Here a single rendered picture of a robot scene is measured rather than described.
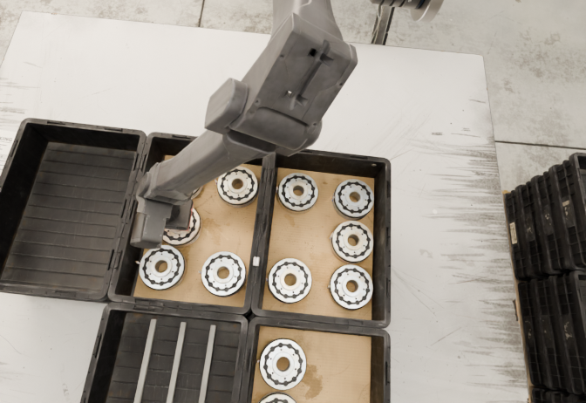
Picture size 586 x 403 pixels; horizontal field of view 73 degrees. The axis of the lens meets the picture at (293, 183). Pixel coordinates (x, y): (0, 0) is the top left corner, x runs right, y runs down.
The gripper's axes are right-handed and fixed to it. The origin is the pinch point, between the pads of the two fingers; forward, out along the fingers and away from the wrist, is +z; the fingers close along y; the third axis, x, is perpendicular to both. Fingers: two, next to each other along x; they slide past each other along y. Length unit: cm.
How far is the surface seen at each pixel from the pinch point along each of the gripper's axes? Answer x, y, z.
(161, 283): -14.2, -1.3, 1.7
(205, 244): -3.6, 6.4, 4.8
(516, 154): 78, 139, 94
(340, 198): 10.9, 38.9, 3.4
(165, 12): 144, -57, 79
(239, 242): -2.1, 14.5, 5.2
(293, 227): 3.1, 27.6, 5.9
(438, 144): 39, 71, 21
